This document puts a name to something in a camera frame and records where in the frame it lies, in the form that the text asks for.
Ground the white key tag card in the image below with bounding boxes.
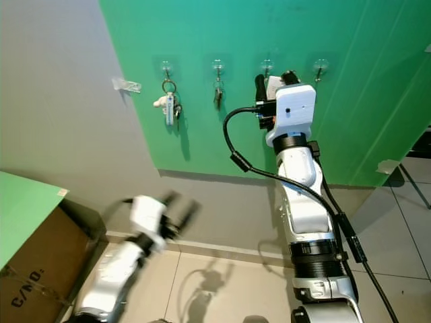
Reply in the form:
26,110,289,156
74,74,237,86
265,75,285,100

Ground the small dark key bunch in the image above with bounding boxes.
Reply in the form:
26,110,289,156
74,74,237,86
212,77,225,110

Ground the large green corrugated board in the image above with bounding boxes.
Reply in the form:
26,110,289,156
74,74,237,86
99,0,431,188

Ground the key bunch with white figure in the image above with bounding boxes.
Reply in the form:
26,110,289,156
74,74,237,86
152,79,183,127

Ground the small green corrugated board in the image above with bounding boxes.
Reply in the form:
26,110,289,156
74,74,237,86
0,172,68,270

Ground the brown cardboard box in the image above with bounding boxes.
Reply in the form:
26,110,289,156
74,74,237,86
0,202,88,323

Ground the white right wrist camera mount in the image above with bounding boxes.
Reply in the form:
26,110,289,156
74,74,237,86
265,84,317,147

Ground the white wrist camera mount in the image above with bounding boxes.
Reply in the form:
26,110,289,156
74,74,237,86
265,84,317,147
130,195,169,236

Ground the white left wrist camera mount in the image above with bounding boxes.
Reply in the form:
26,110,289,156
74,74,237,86
130,195,169,236

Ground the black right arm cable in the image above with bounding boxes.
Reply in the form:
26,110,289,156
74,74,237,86
222,106,401,323

